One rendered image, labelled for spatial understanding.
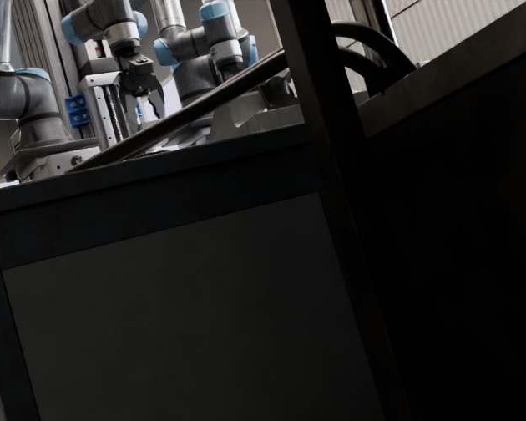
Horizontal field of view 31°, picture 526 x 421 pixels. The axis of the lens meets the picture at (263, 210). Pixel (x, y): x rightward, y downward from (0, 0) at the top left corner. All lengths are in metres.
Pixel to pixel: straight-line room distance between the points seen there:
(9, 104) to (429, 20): 3.18
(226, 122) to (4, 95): 0.74
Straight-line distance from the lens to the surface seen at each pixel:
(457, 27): 5.15
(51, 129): 2.58
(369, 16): 1.68
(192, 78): 2.80
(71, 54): 2.89
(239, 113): 1.98
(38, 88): 2.62
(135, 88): 2.17
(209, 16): 2.43
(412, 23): 5.41
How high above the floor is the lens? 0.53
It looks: 5 degrees up
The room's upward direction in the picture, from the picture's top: 16 degrees counter-clockwise
